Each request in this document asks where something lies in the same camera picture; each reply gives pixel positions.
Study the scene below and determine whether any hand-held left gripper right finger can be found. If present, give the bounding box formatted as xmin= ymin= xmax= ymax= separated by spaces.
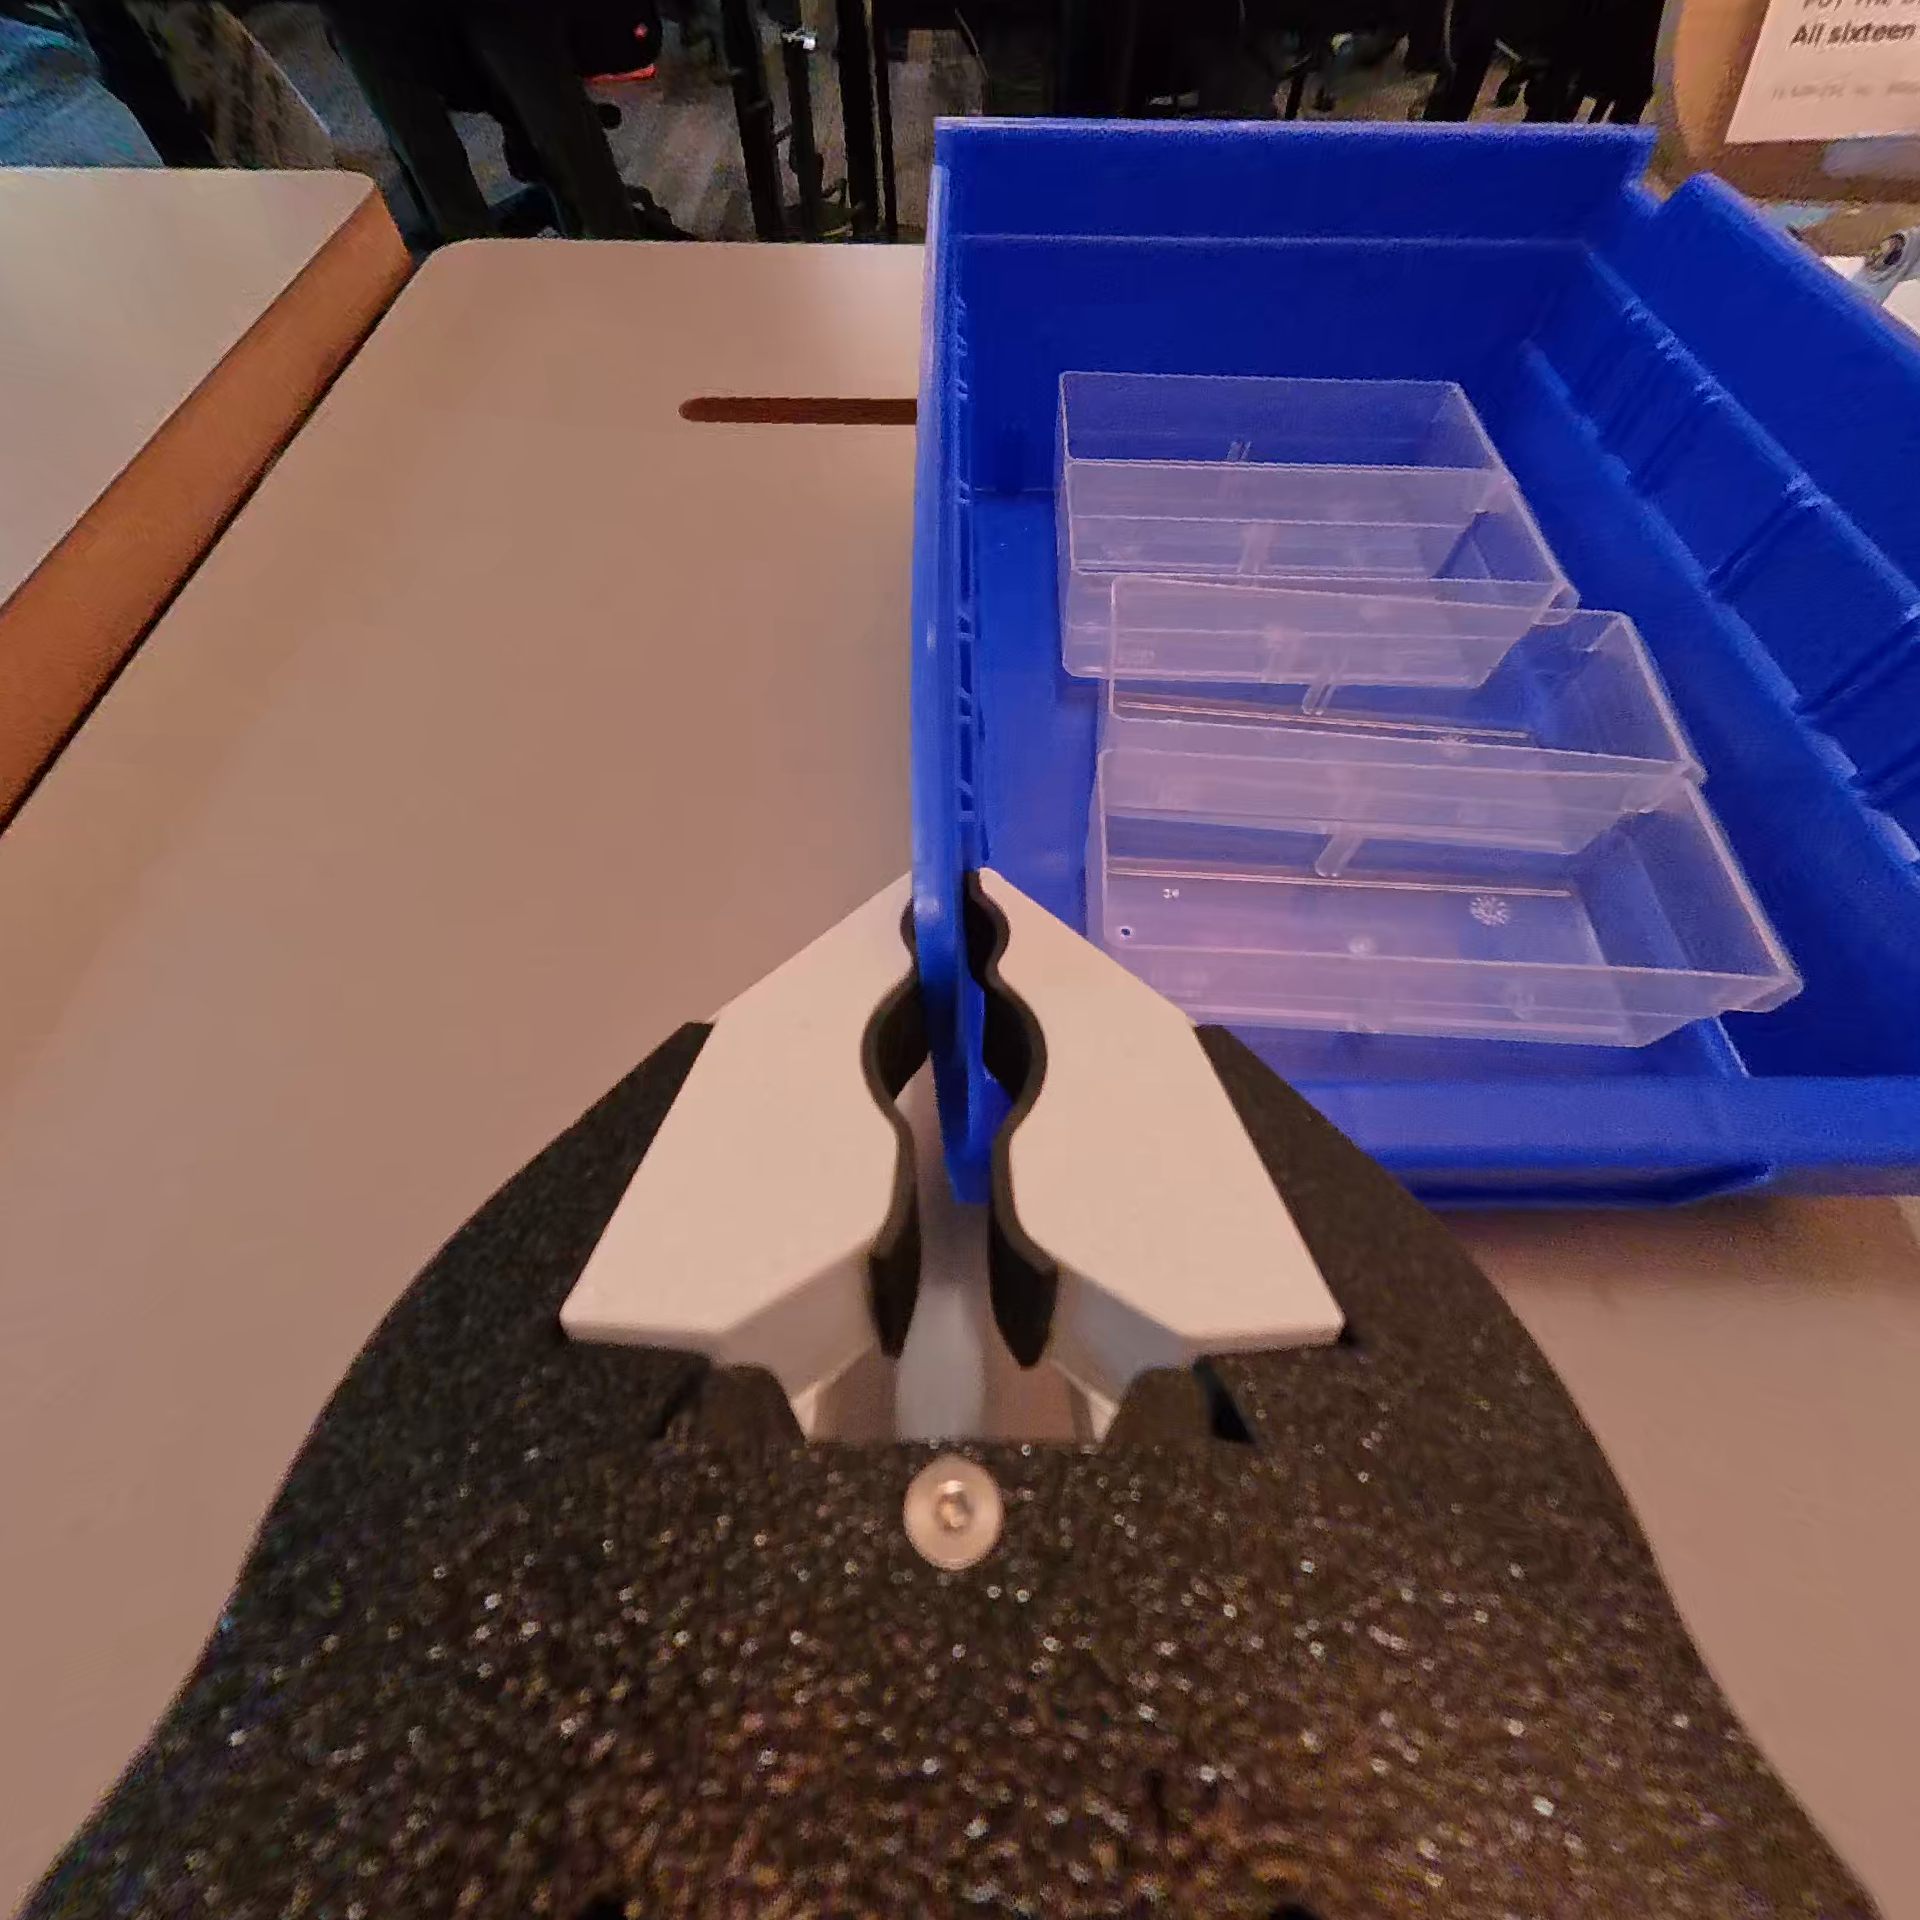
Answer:
xmin=945 ymin=865 xmax=1347 ymax=1446

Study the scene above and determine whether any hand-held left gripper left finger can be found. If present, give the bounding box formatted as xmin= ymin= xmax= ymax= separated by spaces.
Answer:
xmin=560 ymin=875 xmax=953 ymax=1446

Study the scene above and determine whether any large blue plastic bin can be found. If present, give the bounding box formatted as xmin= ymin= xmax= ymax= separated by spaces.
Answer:
xmin=910 ymin=113 xmax=1920 ymax=1210

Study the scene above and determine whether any clear plastic box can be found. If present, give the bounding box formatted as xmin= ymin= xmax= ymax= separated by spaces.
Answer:
xmin=1058 ymin=368 xmax=1580 ymax=692
xmin=1107 ymin=575 xmax=1707 ymax=860
xmin=1087 ymin=746 xmax=1805 ymax=1050

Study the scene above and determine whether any black chair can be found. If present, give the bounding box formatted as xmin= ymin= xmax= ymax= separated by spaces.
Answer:
xmin=324 ymin=0 xmax=924 ymax=245

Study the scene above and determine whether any wooden sheet stand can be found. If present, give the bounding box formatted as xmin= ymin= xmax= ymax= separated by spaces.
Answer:
xmin=1654 ymin=0 xmax=1770 ymax=180

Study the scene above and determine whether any white instruction sheet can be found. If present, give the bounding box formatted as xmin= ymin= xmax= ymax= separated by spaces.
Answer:
xmin=1724 ymin=0 xmax=1920 ymax=146

